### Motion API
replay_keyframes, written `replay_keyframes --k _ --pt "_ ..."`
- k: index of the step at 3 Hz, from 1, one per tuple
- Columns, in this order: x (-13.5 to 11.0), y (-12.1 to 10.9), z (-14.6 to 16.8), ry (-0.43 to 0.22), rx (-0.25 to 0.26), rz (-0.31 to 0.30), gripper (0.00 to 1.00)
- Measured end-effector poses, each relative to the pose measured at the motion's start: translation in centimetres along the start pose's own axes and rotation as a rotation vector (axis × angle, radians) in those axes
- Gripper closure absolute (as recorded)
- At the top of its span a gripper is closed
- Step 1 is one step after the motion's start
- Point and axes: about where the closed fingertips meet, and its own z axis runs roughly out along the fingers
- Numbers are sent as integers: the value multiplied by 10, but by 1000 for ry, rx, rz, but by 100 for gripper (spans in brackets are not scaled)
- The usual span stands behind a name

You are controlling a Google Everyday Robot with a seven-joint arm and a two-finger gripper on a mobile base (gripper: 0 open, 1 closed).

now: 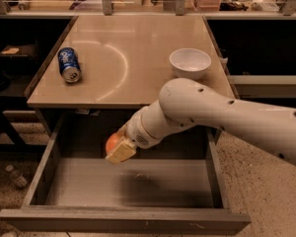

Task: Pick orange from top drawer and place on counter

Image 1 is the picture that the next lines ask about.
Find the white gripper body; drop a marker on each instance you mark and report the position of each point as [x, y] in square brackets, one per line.
[137, 132]

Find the orange fruit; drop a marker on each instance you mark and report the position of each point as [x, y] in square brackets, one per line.
[112, 141]

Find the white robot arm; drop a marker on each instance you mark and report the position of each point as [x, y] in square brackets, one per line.
[183, 104]

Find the open grey drawer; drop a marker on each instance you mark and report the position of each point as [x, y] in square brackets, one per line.
[175, 187]

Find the grey counter cabinet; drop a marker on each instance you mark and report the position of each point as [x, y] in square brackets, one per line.
[124, 61]

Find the white bowl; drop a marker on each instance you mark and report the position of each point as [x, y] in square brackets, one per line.
[190, 63]

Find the blue soda can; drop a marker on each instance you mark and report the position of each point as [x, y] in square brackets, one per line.
[69, 67]

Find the clear plastic bottle on floor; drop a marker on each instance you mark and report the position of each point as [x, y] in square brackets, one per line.
[16, 176]

